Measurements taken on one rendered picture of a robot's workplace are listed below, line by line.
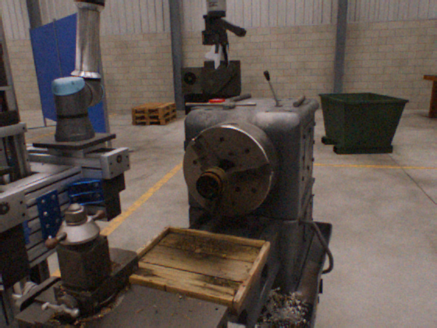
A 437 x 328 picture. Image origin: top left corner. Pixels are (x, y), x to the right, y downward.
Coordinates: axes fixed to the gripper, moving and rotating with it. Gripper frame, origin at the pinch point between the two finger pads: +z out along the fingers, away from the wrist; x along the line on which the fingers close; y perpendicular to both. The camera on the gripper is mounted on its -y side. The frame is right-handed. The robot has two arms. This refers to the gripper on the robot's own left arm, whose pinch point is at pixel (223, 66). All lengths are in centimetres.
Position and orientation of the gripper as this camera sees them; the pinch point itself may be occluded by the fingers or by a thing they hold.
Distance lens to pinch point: 145.2
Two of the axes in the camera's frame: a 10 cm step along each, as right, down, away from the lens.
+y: -9.3, -0.7, 3.7
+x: -3.7, 2.6, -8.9
